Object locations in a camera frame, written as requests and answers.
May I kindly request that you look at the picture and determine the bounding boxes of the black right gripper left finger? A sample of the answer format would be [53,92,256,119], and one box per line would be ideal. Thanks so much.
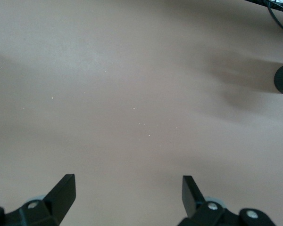
[0,174,76,226]

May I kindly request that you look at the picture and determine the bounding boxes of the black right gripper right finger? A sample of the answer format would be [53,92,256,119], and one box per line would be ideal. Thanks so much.
[178,175,277,226]

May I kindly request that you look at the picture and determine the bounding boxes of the black looped cable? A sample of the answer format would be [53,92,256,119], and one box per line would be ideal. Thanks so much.
[266,0,283,35]

